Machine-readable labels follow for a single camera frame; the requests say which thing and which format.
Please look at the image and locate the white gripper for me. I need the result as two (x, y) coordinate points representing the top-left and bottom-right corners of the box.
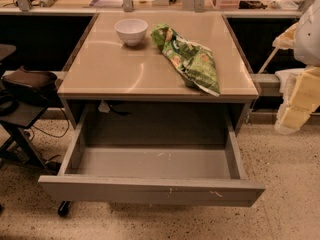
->
(272, 23), (320, 135)

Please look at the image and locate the white ceramic bowl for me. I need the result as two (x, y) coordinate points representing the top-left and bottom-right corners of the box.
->
(114, 19), (148, 46)

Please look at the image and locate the black side stand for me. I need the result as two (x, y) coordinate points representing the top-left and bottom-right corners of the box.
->
(0, 70), (50, 170)

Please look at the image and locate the dark brown bag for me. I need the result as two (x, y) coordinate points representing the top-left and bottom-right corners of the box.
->
(2, 67), (57, 106)

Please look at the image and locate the black stand leg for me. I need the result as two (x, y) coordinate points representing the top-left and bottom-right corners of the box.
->
(57, 201), (70, 217)

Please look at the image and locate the black cable on floor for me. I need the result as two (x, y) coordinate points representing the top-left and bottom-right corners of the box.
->
(31, 107), (71, 139)

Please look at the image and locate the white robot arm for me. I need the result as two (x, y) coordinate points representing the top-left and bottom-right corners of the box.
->
(272, 0), (320, 134)

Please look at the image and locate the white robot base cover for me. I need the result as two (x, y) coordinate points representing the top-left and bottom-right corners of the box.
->
(275, 68), (303, 94)

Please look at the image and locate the grey top drawer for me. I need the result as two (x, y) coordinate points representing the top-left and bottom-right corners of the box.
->
(39, 102), (265, 207)

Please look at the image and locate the green chip bag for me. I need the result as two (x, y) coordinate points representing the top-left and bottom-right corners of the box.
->
(151, 23), (220, 96)

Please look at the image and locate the white stick with black tip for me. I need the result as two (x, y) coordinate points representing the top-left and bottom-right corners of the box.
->
(257, 47), (279, 74)

